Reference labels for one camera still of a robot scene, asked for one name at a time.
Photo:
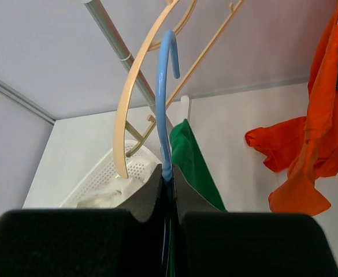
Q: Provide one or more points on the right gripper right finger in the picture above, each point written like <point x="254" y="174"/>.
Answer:
<point x="267" y="244"/>

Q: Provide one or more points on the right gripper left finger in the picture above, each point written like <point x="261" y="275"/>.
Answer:
<point x="124" y="241"/>

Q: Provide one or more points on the white t shirt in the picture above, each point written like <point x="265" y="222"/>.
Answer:
<point x="105" y="196"/>

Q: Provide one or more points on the green t shirt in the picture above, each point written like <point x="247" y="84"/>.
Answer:
<point x="194" y="167"/>

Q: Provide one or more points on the light blue wire hanger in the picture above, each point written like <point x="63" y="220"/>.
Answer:
<point x="167" y="52"/>

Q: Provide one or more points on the orange t shirt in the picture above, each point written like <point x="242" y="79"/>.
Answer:
<point x="306" y="146"/>

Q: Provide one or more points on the white plastic basket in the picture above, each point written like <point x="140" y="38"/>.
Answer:
<point x="104" y="178"/>

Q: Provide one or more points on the metal clothes rack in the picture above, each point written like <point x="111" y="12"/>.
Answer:
<point x="105" y="24"/>

